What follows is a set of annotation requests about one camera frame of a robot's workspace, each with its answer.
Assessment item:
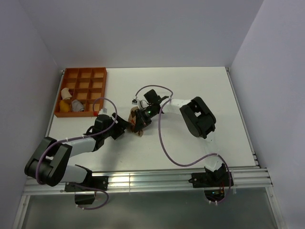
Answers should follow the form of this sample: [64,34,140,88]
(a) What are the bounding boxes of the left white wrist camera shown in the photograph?
[93,108,107,117]

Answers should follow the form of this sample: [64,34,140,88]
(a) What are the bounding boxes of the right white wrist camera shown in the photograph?
[132,96,140,106]

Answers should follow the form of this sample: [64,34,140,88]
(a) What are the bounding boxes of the grey sock red stripes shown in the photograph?
[71,100,85,112]

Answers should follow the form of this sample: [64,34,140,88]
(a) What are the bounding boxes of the black box under rail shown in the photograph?
[74,193,96,206]

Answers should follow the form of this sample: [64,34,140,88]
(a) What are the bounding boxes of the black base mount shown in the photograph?
[188,172,229,188]
[64,176,109,192]

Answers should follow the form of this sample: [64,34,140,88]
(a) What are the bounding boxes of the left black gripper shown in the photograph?
[102,113,131,139]

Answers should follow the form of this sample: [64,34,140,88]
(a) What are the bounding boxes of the orange compartment tray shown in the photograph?
[54,67,107,117]

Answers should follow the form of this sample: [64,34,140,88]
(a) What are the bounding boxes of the rolled beige sock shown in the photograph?
[61,88,72,100]

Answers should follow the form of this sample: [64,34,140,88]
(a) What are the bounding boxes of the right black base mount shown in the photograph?
[188,172,229,188]

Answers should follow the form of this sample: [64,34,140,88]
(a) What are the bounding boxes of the aluminium frame rail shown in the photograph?
[22,167,273,196]

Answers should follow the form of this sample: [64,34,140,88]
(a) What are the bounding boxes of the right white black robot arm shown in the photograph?
[129,89,227,186]

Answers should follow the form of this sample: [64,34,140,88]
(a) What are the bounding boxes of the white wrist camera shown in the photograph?
[132,96,140,106]
[93,108,107,117]

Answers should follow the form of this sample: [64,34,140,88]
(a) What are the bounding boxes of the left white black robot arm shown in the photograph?
[24,113,131,190]

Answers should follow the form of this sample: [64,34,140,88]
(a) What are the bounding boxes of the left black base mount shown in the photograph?
[64,176,109,192]

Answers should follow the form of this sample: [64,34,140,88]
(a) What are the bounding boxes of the rolled yellow sock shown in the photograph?
[59,100,71,113]

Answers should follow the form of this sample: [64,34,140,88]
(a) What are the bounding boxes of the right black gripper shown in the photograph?
[134,106,157,134]

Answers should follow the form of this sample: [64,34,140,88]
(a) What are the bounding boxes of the tan argyle sock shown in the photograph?
[128,106,143,137]

